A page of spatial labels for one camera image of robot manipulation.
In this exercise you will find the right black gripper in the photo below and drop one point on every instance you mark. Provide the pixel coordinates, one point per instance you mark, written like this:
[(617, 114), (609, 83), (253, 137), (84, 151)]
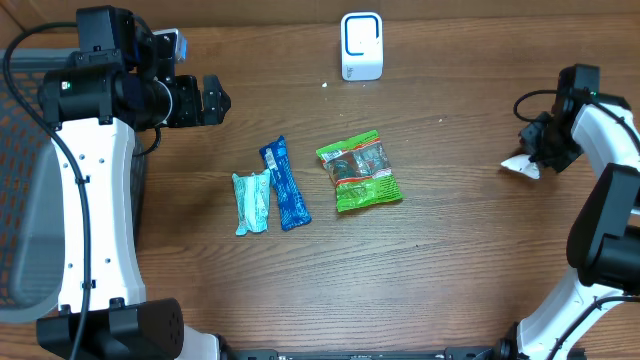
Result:
[(529, 139)]

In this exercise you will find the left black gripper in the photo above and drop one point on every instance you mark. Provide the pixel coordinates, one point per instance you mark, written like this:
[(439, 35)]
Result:
[(193, 113)]

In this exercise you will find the white tube gold cap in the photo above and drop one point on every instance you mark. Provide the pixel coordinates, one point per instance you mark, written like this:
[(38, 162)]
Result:
[(522, 164)]

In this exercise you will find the teal tissue pack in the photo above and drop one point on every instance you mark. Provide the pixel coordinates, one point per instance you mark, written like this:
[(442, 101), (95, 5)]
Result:
[(252, 195)]

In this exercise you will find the blue snack bar wrapper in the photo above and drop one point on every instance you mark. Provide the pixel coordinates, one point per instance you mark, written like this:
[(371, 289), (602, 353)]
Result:
[(291, 204)]

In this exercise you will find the green snack bag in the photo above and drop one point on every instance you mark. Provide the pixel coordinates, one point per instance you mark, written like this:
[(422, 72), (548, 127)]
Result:
[(360, 171)]

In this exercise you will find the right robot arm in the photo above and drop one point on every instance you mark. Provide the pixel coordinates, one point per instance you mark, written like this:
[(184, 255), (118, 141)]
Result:
[(602, 246)]

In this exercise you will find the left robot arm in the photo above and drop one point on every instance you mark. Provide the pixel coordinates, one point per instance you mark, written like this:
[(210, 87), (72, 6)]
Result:
[(120, 82)]

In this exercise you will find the grey plastic basket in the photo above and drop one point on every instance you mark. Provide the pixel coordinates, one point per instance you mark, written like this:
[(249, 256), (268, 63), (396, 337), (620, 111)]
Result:
[(32, 232)]

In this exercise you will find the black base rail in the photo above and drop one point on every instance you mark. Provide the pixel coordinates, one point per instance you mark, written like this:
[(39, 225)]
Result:
[(450, 353)]

